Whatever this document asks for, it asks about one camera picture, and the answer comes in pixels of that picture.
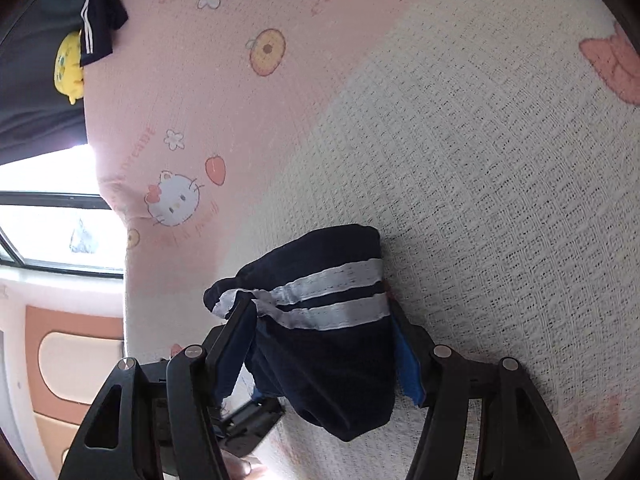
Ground folded navy striped shorts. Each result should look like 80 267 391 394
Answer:
79 0 130 68

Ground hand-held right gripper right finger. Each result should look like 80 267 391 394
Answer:
389 300 581 480

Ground pink and cream printed blanket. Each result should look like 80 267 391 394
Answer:
80 0 640 480

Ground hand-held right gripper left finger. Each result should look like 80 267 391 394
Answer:
57 297 258 480

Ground yellow plush toy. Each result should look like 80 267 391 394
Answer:
54 30 87 106

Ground person's left hand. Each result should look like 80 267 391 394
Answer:
220 452 268 480

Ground navy shorts with white stripes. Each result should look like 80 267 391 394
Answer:
202 224 401 442

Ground dark grey cloth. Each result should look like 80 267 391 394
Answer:
0 0 101 166

